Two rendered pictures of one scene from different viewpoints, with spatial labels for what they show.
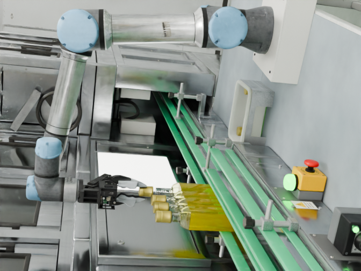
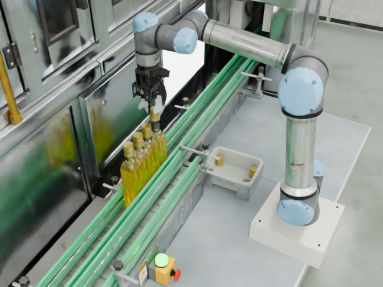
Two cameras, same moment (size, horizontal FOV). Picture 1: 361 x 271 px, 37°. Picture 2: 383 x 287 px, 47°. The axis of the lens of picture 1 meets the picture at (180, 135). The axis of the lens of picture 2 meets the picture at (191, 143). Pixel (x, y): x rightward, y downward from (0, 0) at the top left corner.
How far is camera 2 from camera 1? 83 cm
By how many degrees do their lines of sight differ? 29
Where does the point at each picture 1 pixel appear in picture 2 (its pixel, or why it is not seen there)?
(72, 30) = (299, 92)
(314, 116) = (217, 265)
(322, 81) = (244, 277)
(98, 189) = (150, 81)
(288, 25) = (296, 246)
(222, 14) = (306, 213)
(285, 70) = (260, 234)
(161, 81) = not seen: hidden behind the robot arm
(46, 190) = (143, 40)
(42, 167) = (164, 39)
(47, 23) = not seen: outside the picture
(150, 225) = (127, 109)
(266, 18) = not seen: hidden behind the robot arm
